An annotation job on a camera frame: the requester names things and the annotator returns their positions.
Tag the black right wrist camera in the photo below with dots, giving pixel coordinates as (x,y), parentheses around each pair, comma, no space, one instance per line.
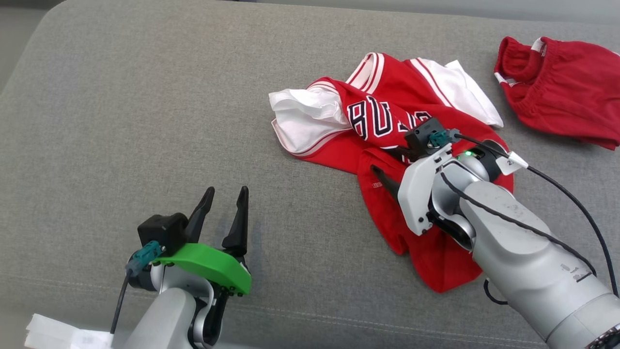
(421,135)

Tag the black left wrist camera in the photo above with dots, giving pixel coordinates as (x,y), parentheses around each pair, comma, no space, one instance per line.
(162,232)

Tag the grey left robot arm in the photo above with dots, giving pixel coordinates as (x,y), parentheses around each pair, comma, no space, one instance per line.
(164,315)

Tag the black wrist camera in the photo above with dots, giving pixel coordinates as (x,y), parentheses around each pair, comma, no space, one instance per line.
(162,232)
(421,135)

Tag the white paper sheet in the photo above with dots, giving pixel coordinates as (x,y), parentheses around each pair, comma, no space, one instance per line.
(58,334)

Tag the red shorts white stripe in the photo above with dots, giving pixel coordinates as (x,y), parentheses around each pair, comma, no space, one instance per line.
(566,97)

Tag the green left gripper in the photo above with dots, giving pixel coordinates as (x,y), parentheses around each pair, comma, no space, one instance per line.
(213,266)

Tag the red Bulls basketball jersey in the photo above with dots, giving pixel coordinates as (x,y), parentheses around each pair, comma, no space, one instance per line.
(436,261)

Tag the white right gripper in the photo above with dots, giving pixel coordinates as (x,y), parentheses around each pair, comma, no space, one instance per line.
(416,194)

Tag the grey fabric sofa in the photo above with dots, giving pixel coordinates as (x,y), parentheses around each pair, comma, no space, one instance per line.
(145,121)

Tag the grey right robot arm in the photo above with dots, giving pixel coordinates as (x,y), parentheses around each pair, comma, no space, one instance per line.
(523,252)

